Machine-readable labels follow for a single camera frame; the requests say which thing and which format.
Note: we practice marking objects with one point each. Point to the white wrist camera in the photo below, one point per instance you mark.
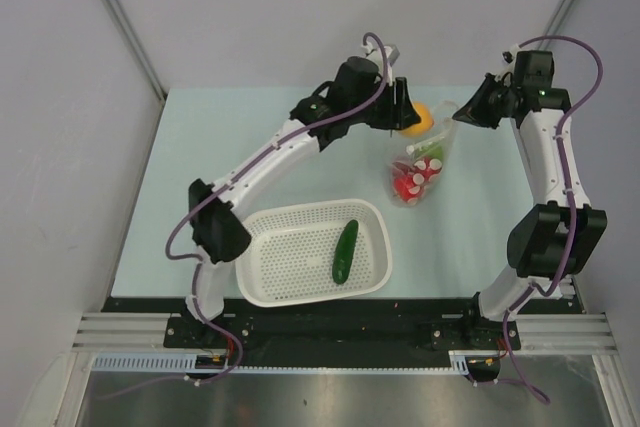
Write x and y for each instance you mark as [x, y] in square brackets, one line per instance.
[510, 55]
[385, 53]

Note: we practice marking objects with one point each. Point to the white perforated plastic basket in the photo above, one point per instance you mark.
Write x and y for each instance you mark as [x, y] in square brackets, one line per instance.
[289, 261]

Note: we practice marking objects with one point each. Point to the green fake cucumber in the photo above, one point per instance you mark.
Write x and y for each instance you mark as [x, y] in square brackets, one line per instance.
[344, 252]

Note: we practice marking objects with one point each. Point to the green fake fruit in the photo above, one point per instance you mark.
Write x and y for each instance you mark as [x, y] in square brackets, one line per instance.
[433, 150]

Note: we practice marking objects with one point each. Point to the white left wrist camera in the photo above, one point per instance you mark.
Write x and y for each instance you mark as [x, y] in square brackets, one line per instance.
[385, 53]

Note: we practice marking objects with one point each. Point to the left aluminium frame post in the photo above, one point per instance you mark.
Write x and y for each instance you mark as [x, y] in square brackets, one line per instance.
[133, 44]

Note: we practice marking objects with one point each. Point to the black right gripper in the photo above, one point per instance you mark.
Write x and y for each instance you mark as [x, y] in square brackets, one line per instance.
[474, 111]

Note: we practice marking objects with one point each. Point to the white slotted cable duct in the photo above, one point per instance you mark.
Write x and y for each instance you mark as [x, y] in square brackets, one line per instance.
[442, 362]

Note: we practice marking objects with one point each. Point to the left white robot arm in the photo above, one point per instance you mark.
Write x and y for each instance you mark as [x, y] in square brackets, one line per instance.
[364, 91]

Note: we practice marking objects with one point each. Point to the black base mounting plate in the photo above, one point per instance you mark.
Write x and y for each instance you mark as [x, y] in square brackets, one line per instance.
[464, 309]

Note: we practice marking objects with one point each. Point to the red fake pepper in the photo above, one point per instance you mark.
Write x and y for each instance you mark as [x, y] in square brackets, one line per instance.
[411, 180]

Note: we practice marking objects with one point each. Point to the aluminium front rail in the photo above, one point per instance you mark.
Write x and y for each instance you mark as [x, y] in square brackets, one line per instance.
[544, 334]

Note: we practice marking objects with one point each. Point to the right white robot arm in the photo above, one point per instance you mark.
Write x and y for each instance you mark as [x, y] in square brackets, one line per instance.
[557, 236]

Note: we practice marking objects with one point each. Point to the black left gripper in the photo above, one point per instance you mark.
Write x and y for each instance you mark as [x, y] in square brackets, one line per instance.
[398, 116]

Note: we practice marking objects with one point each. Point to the orange yellow fake fruit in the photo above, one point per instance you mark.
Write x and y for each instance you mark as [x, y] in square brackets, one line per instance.
[424, 125]

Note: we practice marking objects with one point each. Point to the clear polka dot zip bag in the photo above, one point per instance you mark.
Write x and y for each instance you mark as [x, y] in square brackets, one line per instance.
[443, 131]

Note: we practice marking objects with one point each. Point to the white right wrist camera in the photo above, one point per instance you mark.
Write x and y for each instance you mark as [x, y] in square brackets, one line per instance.
[510, 55]

